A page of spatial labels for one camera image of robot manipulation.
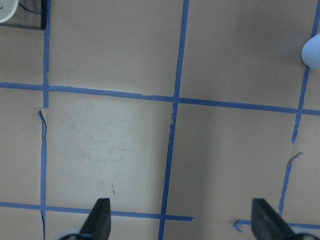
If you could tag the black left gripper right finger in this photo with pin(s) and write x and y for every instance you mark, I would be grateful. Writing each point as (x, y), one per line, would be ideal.
(266, 224)

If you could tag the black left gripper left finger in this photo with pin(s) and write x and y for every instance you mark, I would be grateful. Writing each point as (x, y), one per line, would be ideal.
(98, 223)

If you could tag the light blue plastic cup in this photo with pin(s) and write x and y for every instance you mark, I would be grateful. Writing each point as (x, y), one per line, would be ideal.
(310, 53)

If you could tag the white ceramic mug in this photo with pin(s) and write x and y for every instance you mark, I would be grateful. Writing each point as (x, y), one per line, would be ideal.
(7, 9)

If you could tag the black wire mug rack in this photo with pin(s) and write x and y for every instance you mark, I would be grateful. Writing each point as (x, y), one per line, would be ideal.
(30, 14)

